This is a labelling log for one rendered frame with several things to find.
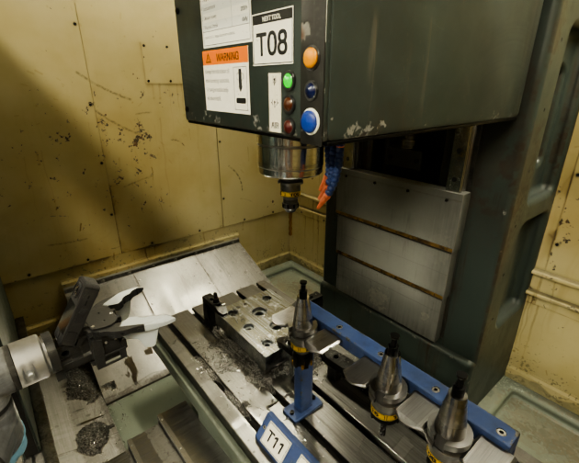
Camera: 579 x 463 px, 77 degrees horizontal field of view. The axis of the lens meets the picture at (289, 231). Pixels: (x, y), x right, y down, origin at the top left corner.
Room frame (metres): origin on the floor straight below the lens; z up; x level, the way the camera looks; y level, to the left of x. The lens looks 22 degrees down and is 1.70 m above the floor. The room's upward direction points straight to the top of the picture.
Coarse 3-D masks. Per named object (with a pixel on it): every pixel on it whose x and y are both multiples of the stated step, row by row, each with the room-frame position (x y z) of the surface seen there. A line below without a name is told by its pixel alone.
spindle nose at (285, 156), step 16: (256, 144) 0.88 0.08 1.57; (272, 144) 0.82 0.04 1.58; (288, 144) 0.81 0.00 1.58; (304, 144) 0.81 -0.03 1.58; (272, 160) 0.82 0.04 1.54; (288, 160) 0.81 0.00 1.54; (304, 160) 0.81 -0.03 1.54; (320, 160) 0.85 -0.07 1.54; (272, 176) 0.82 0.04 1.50; (288, 176) 0.81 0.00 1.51; (304, 176) 0.82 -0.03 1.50
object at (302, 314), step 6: (300, 300) 0.64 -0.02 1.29; (306, 300) 0.64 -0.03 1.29; (300, 306) 0.63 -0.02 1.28; (306, 306) 0.63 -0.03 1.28; (294, 312) 0.64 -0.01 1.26; (300, 312) 0.63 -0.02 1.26; (306, 312) 0.63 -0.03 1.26; (294, 318) 0.64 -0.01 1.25; (300, 318) 0.63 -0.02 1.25; (306, 318) 0.63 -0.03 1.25; (294, 324) 0.63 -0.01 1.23; (300, 324) 0.63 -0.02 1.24; (306, 324) 0.63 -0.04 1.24; (312, 324) 0.64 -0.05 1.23
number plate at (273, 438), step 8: (272, 424) 0.63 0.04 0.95; (272, 432) 0.62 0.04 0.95; (280, 432) 0.61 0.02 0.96; (264, 440) 0.61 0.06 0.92; (272, 440) 0.60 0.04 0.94; (280, 440) 0.59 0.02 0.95; (288, 440) 0.59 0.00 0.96; (272, 448) 0.59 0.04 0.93; (280, 448) 0.58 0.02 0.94; (288, 448) 0.57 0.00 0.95; (280, 456) 0.57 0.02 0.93
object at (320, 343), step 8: (312, 336) 0.62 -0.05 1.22; (320, 336) 0.62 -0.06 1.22; (328, 336) 0.62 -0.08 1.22; (336, 336) 0.62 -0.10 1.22; (304, 344) 0.60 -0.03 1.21; (312, 344) 0.59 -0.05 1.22; (320, 344) 0.59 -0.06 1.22; (328, 344) 0.59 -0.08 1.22; (336, 344) 0.60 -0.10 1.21; (312, 352) 0.58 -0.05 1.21; (320, 352) 0.57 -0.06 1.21
